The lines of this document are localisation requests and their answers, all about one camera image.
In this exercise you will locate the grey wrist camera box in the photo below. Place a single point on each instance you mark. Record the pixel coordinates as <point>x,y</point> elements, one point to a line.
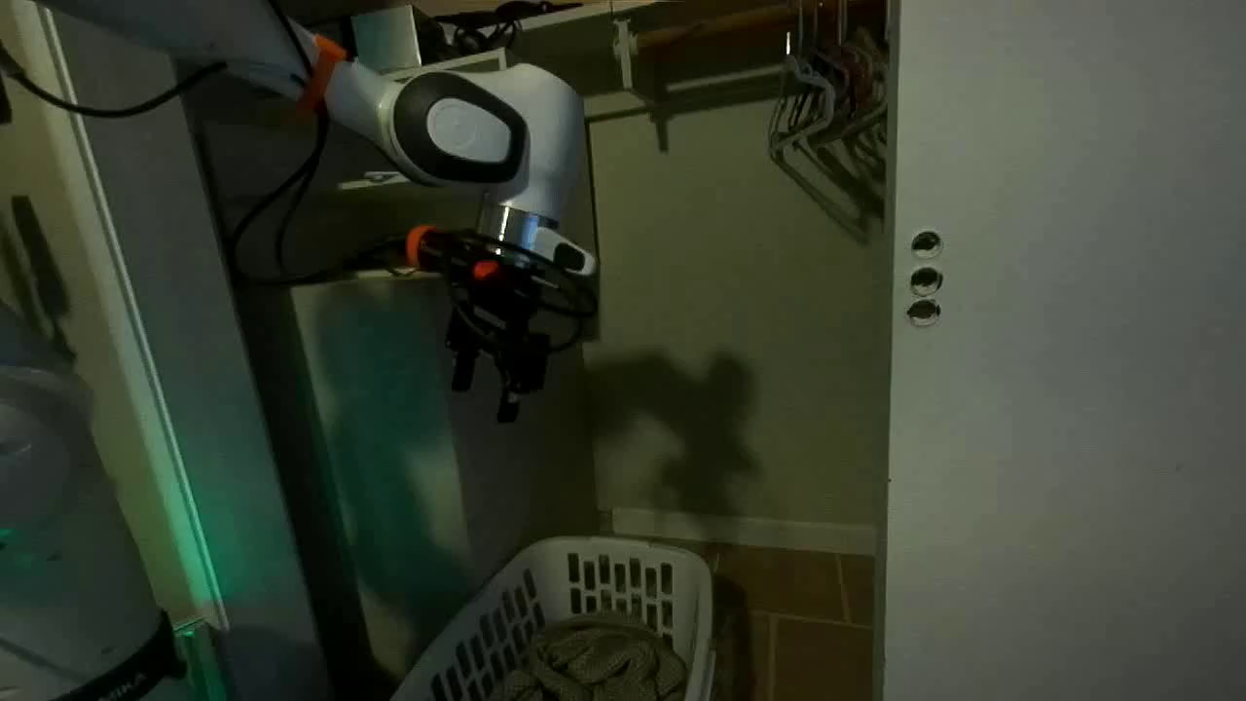
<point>569,256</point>

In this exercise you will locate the grey open shelf unit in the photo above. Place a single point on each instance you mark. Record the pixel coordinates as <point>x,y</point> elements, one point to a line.
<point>284,156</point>

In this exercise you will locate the white door frame trim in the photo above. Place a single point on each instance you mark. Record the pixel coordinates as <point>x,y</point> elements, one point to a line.
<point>142,365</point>

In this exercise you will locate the black wall-mounted object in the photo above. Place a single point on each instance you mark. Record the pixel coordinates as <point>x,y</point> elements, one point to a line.
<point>39,266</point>

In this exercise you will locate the white plastic laundry basket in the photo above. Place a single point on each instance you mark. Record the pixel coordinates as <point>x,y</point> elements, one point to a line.
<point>609,579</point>

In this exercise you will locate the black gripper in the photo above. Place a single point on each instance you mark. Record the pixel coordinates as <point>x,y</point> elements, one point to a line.
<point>510,307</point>

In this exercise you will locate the white rod bracket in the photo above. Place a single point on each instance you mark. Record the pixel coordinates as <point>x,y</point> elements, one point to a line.
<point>624,51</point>

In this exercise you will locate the white plastic spoon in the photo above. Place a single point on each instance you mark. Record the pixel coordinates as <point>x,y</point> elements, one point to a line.
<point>371,181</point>

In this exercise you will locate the wooden closet rod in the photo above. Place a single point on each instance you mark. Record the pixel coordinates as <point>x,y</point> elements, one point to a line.
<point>740,22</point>

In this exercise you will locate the tall grey cabinet panel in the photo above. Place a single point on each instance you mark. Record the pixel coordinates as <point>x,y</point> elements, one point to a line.
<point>375,452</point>

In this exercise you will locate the white closet door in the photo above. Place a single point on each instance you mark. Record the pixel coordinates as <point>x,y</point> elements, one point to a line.
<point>1066,390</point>

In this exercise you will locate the white baseboard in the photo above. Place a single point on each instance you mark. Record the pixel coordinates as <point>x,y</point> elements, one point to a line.
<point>740,531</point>

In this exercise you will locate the crumpled clothes pile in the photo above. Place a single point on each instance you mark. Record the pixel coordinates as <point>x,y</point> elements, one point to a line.
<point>597,665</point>

